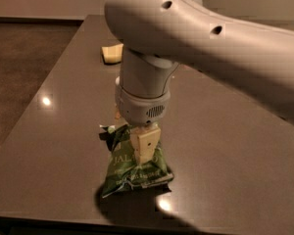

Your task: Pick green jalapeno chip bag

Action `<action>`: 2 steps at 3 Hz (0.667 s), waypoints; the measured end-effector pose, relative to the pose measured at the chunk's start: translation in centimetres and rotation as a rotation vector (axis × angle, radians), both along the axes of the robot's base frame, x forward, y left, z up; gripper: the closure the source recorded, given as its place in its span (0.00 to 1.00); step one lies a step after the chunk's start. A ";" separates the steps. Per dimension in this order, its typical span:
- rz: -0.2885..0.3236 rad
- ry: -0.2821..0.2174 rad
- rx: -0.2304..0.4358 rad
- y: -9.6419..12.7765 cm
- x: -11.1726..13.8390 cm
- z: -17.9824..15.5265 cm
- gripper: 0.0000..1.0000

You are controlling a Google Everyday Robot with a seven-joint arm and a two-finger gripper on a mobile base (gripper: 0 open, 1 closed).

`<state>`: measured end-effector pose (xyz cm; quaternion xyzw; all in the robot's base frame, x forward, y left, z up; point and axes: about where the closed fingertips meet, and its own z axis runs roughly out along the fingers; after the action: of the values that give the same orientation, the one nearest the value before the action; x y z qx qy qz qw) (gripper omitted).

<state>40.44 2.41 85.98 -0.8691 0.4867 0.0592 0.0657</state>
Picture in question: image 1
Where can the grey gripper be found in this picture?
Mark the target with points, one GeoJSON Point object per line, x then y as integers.
{"type": "Point", "coordinates": [141, 108]}

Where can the green jalapeno chip bag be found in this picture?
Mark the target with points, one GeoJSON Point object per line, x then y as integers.
{"type": "Point", "coordinates": [124, 173]}

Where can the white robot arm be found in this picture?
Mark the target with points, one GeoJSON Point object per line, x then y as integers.
{"type": "Point", "coordinates": [157, 35]}

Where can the yellow sponge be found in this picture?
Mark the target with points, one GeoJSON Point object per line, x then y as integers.
{"type": "Point", "coordinates": [112, 54]}

